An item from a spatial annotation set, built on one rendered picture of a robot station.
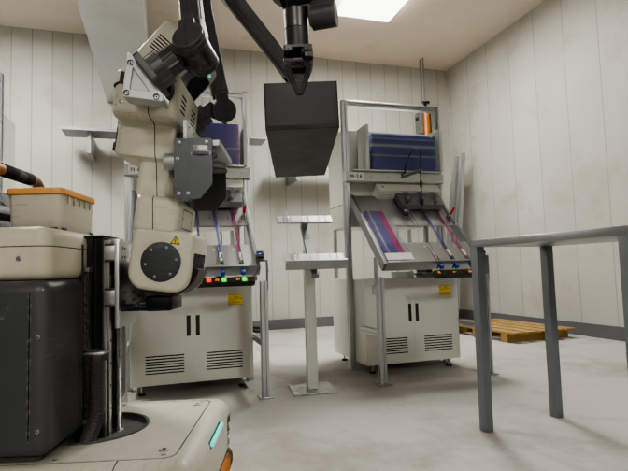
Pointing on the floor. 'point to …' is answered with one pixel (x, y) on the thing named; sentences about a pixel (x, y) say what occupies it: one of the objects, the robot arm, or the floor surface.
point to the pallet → (518, 330)
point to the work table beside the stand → (543, 306)
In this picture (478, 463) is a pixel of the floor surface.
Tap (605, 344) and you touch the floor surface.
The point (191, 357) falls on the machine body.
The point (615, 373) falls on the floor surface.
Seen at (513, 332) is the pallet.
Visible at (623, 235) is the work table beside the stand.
